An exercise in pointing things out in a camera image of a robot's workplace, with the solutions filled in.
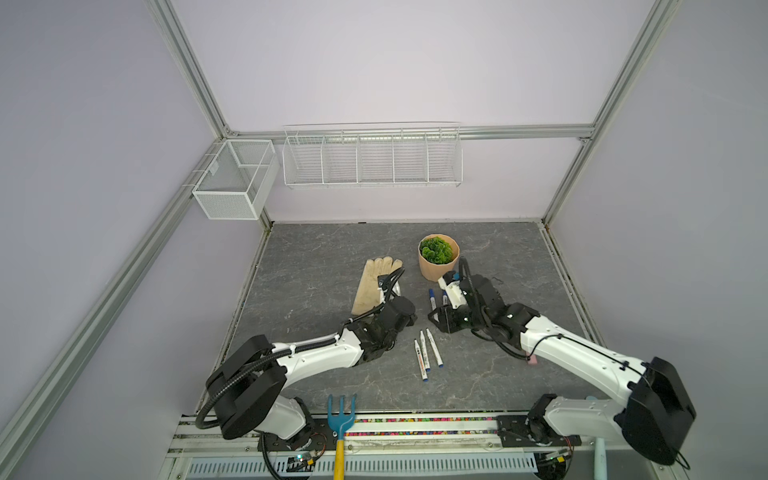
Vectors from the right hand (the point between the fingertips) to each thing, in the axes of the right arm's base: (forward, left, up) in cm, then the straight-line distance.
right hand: (435, 316), depth 81 cm
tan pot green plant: (+23, -3, -1) cm, 23 cm away
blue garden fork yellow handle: (-24, +25, -11) cm, 36 cm away
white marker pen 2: (-9, +3, -12) cm, 16 cm away
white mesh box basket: (+45, +66, +11) cm, 81 cm away
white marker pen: (+12, -1, -12) cm, 17 cm away
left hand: (+5, +8, 0) cm, 9 cm away
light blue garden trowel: (-31, -37, -11) cm, 49 cm away
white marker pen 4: (-8, -2, -12) cm, 15 cm away
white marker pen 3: (-5, +3, -12) cm, 13 cm away
